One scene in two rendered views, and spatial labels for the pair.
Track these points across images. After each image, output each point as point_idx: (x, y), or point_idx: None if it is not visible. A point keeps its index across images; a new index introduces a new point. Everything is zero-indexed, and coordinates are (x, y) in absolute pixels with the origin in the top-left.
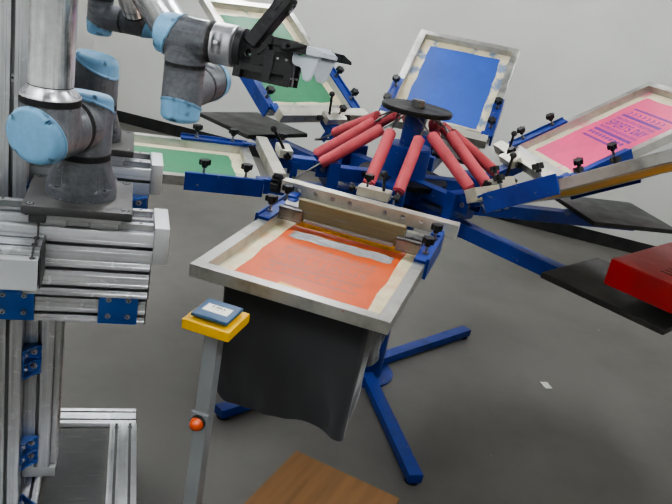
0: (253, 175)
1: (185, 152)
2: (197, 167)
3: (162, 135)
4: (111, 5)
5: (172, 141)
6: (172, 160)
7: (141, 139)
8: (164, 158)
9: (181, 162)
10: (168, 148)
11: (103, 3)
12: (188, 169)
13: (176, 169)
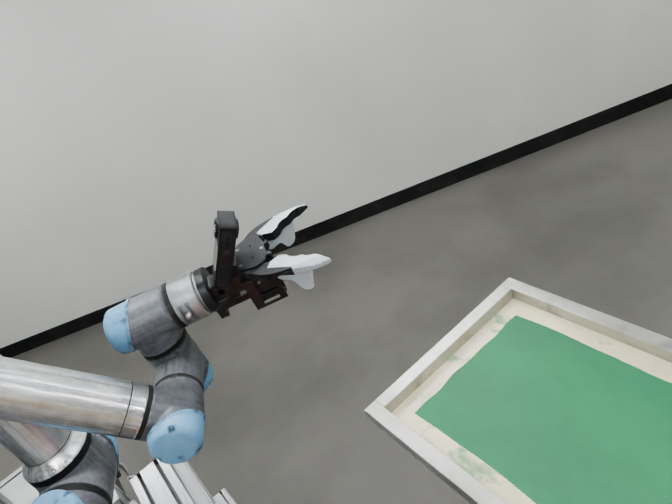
0: None
1: (664, 390)
2: (628, 470)
3: (646, 330)
4: (162, 363)
5: (657, 350)
6: (600, 422)
7: (603, 330)
8: (591, 410)
9: (612, 436)
10: (640, 366)
11: (148, 361)
12: (598, 474)
13: (571, 466)
